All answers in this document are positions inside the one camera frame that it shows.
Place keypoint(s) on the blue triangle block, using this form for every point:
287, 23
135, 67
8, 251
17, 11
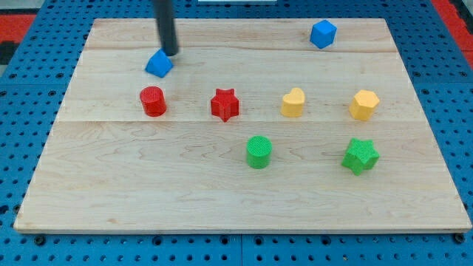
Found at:
159, 64

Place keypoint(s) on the green cylinder block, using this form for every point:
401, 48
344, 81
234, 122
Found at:
258, 150

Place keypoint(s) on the light wooden board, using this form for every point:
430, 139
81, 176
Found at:
107, 167

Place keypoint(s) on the red star block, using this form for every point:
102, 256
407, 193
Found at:
225, 104

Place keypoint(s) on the yellow heart block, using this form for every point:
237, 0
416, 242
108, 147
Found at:
293, 103

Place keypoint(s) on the red cylinder block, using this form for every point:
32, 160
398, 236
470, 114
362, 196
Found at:
153, 101

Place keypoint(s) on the green star block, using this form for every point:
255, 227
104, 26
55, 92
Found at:
360, 155

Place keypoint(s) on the yellow hexagon block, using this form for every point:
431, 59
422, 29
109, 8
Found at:
363, 105

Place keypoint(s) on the blue cube block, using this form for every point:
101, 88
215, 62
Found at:
323, 34

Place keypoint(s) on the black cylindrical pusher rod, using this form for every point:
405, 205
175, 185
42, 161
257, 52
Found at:
164, 11

